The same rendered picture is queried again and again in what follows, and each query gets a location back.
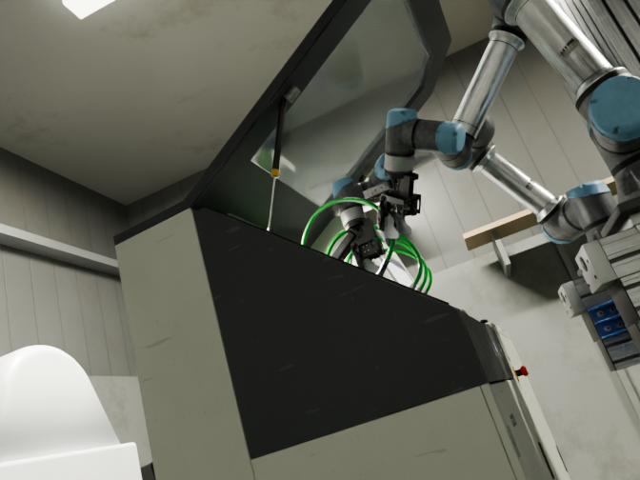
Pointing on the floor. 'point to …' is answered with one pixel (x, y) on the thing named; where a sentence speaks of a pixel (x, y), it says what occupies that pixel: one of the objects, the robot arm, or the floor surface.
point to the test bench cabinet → (409, 446)
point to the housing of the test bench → (180, 351)
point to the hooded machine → (56, 422)
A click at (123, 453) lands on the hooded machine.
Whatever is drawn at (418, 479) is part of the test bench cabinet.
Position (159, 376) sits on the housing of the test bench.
